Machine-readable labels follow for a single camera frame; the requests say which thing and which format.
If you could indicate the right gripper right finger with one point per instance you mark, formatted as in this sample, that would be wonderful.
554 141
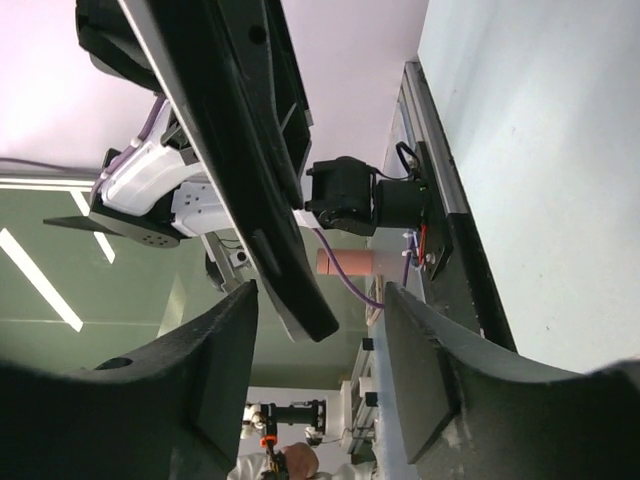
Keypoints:
471 409

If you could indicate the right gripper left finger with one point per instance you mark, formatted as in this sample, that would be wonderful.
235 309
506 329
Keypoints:
171 409

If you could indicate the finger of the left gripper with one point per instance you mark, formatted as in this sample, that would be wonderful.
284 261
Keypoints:
104 32
262 43

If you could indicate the white-edged black phone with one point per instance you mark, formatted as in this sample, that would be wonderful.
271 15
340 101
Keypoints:
200 150

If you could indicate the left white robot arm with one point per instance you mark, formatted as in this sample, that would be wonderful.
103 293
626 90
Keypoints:
227 140

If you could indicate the person in white coat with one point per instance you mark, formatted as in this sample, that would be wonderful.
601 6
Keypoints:
302 463

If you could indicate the pink cylindrical bottle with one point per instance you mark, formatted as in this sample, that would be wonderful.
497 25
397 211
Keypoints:
353 262

